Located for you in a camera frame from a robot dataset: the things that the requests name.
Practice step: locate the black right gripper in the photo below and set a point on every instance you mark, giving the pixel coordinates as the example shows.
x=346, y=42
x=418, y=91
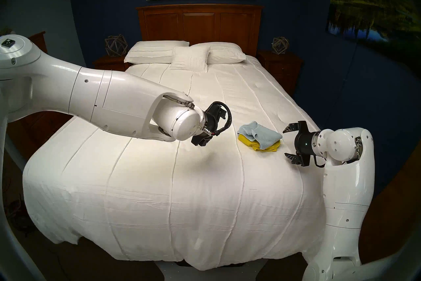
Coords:
x=306, y=145

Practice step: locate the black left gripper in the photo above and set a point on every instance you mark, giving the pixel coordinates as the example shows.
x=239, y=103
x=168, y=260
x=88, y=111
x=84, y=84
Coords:
x=213, y=119

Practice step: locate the light blue hand towel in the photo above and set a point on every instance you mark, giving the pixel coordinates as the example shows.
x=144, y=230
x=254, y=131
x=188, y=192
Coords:
x=263, y=135

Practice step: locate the yellow hand towel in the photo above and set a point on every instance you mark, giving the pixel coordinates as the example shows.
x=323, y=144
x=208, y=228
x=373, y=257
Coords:
x=246, y=141

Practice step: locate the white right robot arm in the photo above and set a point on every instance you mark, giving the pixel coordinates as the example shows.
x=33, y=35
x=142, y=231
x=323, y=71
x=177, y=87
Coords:
x=348, y=191

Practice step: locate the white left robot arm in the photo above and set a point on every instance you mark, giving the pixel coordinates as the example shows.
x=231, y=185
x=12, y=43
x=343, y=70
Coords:
x=115, y=102

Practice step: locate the small pleated white pillow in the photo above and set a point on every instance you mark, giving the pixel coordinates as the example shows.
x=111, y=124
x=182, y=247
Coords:
x=190, y=59

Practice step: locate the large white pillow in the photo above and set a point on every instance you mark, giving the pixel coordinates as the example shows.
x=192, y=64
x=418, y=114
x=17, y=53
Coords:
x=148, y=51
x=227, y=53

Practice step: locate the brown wooden nightstand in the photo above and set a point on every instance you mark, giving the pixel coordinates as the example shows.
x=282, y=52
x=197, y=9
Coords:
x=108, y=63
x=283, y=68

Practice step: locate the white bed comforter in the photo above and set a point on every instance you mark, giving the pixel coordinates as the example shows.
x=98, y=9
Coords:
x=197, y=211

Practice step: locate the brown wooden headboard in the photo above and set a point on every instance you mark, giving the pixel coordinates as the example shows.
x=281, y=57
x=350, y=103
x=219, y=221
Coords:
x=200, y=23

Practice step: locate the forest lake poster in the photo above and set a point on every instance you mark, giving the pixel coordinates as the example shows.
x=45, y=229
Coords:
x=361, y=3

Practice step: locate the brown wooden dresser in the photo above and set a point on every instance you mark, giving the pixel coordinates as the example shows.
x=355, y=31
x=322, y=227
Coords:
x=39, y=43

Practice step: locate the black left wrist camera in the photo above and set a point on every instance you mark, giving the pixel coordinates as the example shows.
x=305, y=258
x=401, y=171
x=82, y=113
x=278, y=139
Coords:
x=199, y=141

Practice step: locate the grey geometric frame ornament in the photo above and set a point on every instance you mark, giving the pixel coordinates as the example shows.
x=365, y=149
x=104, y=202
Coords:
x=279, y=46
x=113, y=50

